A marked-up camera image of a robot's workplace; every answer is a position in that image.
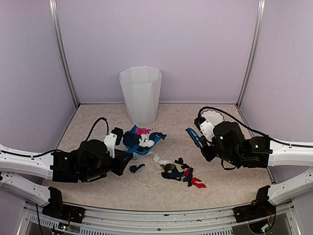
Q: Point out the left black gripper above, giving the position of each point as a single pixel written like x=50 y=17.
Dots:
x=121 y=155

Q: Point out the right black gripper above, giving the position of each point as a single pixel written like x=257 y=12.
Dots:
x=208 y=155

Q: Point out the blue hand brush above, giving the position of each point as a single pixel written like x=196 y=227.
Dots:
x=194 y=136

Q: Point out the blue plastic dustpan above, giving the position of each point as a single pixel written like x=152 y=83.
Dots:
x=143 y=144

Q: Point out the translucent white waste bin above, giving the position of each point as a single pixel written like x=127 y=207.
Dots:
x=141 y=91

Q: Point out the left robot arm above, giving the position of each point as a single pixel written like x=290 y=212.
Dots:
x=90 y=162

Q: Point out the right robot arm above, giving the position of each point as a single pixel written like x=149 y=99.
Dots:
x=226 y=141

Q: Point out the red paper scraps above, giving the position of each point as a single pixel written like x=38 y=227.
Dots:
x=191 y=180

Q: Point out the dark blue scrap left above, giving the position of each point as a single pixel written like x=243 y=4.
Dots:
x=134 y=168

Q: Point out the white scalloped bowl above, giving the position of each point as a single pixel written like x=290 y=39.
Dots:
x=214 y=117

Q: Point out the white paper scrap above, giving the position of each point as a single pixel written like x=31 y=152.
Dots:
x=159 y=161

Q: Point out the navy blue paper scrap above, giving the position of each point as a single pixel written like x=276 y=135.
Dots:
x=173 y=175

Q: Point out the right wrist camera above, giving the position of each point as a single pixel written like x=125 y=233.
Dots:
x=205 y=127

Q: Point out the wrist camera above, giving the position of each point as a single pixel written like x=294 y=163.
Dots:
x=205 y=127
x=112 y=139

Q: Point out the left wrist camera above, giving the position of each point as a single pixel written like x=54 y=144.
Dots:
x=112 y=139

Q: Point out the front aluminium rail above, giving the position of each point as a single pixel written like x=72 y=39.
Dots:
x=99 y=220

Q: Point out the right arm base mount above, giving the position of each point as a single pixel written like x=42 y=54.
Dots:
x=258 y=208

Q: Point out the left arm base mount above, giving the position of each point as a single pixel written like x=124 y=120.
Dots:
x=57 y=209

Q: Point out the right aluminium frame post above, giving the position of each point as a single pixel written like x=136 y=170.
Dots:
x=252 y=53

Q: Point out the aluminium frame post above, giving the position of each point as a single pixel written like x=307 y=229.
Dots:
x=62 y=52
x=252 y=53

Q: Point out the left aluminium frame post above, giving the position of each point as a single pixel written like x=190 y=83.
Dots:
x=62 y=52

